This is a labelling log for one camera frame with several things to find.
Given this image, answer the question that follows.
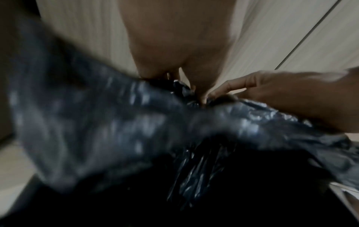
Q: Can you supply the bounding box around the black plastic trash bag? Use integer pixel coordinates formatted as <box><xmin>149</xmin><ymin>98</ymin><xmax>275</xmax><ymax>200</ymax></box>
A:
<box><xmin>8</xmin><ymin>20</ymin><xmax>359</xmax><ymax>227</ymax></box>

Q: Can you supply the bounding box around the person's left hand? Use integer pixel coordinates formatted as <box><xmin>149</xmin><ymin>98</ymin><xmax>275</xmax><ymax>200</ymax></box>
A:
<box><xmin>119</xmin><ymin>0</ymin><xmax>239</xmax><ymax>105</ymax></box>

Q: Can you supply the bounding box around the person's right hand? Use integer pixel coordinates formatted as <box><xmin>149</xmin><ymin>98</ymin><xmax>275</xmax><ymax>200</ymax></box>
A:
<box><xmin>206</xmin><ymin>67</ymin><xmax>359</xmax><ymax>134</ymax></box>

